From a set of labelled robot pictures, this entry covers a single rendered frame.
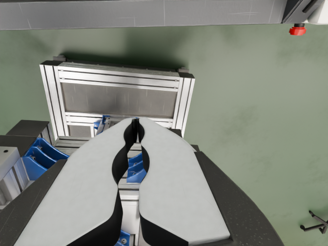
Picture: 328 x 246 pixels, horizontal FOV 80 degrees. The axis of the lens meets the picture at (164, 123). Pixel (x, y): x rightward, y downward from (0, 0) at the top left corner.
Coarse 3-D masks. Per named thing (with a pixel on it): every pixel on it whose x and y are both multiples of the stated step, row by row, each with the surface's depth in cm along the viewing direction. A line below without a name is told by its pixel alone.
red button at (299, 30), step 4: (296, 24) 49; (300, 24) 48; (304, 24) 48; (292, 28) 49; (296, 28) 49; (300, 28) 48; (304, 28) 48; (292, 32) 49; (296, 32) 49; (300, 32) 48; (304, 32) 48
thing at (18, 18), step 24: (0, 0) 30; (24, 0) 30; (48, 0) 31; (72, 0) 31; (96, 0) 31; (120, 0) 31; (144, 0) 31; (168, 0) 32; (192, 0) 32; (216, 0) 32; (240, 0) 32; (264, 0) 32; (0, 24) 32; (24, 24) 32; (48, 24) 32; (72, 24) 32; (96, 24) 33; (120, 24) 33; (144, 24) 33; (168, 24) 33; (192, 24) 34; (216, 24) 34; (240, 24) 34
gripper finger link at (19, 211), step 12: (60, 168) 8; (36, 180) 8; (48, 180) 8; (24, 192) 7; (36, 192) 7; (12, 204) 7; (24, 204) 7; (36, 204) 7; (0, 216) 6; (12, 216) 6; (24, 216) 6; (0, 228) 6; (12, 228) 6; (0, 240) 6; (12, 240) 6
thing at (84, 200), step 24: (96, 144) 10; (120, 144) 9; (72, 168) 8; (96, 168) 8; (120, 168) 9; (48, 192) 7; (72, 192) 7; (96, 192) 7; (48, 216) 6; (72, 216) 6; (96, 216) 6; (120, 216) 7; (24, 240) 6; (48, 240) 6; (72, 240) 6; (96, 240) 6
